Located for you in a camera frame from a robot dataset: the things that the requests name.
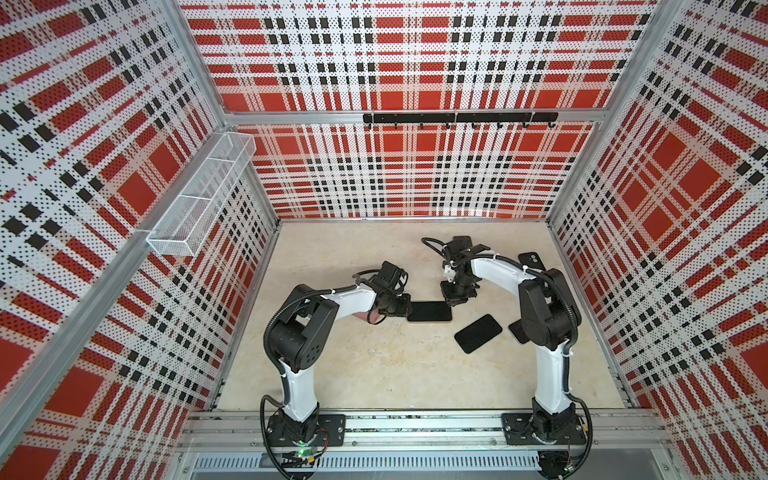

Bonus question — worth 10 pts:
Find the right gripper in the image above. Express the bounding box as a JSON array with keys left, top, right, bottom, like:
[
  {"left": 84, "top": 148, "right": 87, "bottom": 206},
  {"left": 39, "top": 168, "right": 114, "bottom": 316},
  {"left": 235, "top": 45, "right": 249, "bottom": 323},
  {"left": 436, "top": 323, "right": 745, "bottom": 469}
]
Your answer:
[{"left": 440, "top": 274, "right": 476, "bottom": 305}]

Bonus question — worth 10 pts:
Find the black phone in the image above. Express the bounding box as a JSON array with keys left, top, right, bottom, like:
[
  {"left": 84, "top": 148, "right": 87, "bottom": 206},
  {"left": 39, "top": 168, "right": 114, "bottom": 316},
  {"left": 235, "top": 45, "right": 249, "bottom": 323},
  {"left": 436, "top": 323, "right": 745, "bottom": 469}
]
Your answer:
[
  {"left": 407, "top": 301, "right": 453, "bottom": 323},
  {"left": 454, "top": 314, "right": 503, "bottom": 355}
]

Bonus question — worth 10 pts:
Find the pink case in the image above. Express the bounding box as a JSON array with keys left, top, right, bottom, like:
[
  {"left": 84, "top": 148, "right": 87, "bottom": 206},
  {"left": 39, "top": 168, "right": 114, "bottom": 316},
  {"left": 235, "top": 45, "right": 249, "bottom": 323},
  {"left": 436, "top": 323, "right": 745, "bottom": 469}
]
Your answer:
[{"left": 353, "top": 311, "right": 372, "bottom": 323}]

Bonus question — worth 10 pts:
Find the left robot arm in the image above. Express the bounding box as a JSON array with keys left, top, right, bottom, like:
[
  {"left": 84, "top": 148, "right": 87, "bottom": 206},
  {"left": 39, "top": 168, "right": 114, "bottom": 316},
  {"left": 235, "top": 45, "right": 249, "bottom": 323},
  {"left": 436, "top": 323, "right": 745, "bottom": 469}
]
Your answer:
[{"left": 263, "top": 261, "right": 412, "bottom": 445}]

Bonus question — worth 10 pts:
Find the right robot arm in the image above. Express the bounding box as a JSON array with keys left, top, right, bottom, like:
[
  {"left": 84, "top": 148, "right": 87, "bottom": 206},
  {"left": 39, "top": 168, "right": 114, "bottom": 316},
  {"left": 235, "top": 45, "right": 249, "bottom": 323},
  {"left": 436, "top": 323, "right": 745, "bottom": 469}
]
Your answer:
[{"left": 422, "top": 236, "right": 581, "bottom": 444}]

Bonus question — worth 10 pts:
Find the black textured phone case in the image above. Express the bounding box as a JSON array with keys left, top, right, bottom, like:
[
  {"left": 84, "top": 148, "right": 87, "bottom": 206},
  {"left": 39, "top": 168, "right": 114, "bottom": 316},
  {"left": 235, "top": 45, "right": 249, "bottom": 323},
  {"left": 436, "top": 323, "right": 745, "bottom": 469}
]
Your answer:
[{"left": 508, "top": 320, "right": 530, "bottom": 345}]

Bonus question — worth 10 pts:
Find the black phone case far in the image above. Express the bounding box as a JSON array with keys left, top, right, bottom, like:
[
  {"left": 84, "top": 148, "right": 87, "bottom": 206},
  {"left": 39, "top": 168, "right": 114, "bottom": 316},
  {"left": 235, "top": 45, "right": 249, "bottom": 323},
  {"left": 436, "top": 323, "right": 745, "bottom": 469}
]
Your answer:
[{"left": 518, "top": 252, "right": 546, "bottom": 271}]

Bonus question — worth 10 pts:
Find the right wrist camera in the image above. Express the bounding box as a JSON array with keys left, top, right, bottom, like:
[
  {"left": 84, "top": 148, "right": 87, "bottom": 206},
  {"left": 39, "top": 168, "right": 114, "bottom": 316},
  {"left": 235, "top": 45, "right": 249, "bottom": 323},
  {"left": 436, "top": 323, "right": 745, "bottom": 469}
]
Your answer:
[{"left": 443, "top": 264, "right": 456, "bottom": 282}]

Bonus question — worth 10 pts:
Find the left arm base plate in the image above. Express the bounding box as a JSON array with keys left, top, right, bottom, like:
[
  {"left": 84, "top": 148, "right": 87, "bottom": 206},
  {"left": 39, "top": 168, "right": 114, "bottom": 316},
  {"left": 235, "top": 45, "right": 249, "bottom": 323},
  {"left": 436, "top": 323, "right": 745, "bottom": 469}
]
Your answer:
[{"left": 266, "top": 413, "right": 347, "bottom": 447}]

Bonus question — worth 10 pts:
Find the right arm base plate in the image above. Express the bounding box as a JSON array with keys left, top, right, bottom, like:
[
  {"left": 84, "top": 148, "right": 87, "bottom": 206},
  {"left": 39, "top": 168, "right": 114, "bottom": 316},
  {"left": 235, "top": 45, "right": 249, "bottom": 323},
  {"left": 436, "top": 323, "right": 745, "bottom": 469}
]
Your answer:
[{"left": 501, "top": 411, "right": 587, "bottom": 447}]

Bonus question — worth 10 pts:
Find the black hook rail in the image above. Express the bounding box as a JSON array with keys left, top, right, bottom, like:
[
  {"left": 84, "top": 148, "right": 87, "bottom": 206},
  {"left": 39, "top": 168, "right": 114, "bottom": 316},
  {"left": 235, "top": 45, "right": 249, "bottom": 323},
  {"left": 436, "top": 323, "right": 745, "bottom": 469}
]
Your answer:
[{"left": 362, "top": 111, "right": 559, "bottom": 126}]

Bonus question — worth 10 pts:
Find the white wire mesh basket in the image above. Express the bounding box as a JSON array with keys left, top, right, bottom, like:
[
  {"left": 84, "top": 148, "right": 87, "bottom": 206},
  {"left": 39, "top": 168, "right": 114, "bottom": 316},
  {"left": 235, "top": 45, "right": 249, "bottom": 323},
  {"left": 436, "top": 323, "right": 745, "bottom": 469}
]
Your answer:
[{"left": 147, "top": 132, "right": 255, "bottom": 257}]

